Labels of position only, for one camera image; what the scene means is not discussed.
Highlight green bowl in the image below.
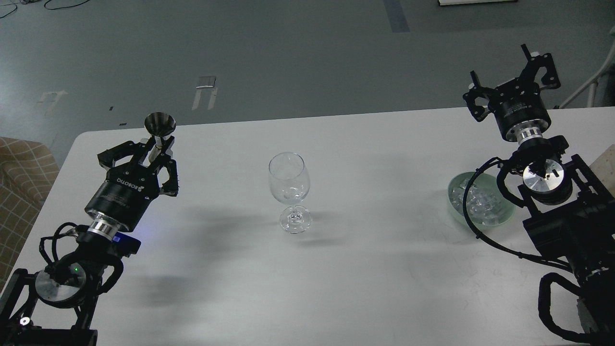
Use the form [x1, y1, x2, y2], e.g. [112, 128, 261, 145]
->
[447, 172, 516, 230]

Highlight beige checkered sofa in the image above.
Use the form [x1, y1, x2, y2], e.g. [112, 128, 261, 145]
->
[0, 136, 59, 285]

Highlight steel double jigger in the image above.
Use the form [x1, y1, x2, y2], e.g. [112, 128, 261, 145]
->
[144, 112, 176, 163]

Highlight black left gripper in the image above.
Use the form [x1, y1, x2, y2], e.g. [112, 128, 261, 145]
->
[84, 136, 179, 233]

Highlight black floor cables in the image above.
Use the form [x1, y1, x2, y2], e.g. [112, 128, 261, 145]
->
[0, 0, 91, 19]

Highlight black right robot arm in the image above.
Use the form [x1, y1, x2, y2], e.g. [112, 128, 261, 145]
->
[463, 44, 615, 346]

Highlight white chair frame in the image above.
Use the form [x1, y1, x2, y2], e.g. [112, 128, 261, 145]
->
[557, 50, 615, 109]

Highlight white board on floor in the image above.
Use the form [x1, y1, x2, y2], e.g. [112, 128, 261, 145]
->
[437, 0, 516, 6]

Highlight clear wine glass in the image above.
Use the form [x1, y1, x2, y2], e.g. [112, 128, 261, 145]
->
[268, 152, 312, 234]

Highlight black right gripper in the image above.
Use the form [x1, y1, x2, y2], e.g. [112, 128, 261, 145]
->
[463, 44, 562, 141]

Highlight clear ice cubes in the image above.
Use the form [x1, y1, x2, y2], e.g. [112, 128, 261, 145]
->
[449, 179, 505, 226]

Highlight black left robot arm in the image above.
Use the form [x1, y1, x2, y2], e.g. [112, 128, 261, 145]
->
[1, 135, 179, 346]

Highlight beige foam block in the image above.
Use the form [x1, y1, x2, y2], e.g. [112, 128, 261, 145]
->
[590, 144, 615, 196]

